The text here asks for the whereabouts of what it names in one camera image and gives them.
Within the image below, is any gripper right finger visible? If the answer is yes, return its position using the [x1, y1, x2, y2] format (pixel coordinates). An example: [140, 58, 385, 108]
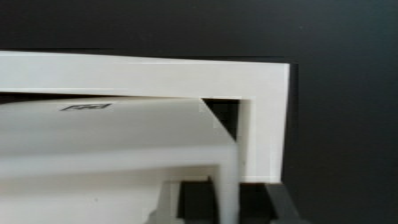
[238, 183, 311, 224]

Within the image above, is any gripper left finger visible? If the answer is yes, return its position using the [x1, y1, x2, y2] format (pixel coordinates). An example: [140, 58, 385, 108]
[154, 176, 220, 224]

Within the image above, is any white drawer cabinet box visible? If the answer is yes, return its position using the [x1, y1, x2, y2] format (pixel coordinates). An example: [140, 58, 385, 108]
[0, 97, 238, 224]

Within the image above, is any white U-shaped fence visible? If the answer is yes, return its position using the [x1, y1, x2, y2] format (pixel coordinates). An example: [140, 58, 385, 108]
[0, 50, 289, 183]

